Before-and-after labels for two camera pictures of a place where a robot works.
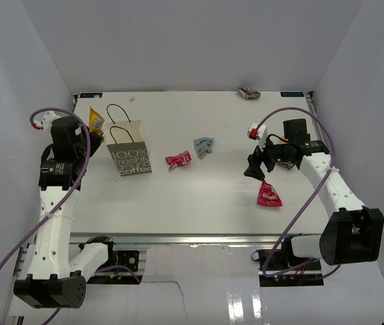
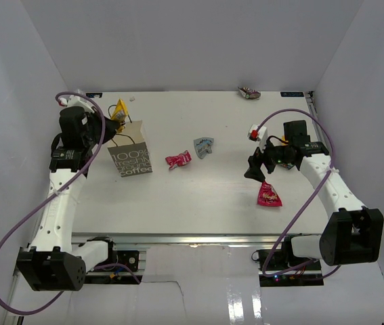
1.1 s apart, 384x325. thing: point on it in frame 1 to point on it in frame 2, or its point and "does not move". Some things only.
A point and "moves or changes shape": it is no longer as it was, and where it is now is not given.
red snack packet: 182,159 does not move
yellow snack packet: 95,123 moves or changes shape
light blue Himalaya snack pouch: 203,146 does not move
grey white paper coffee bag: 126,140 does not move
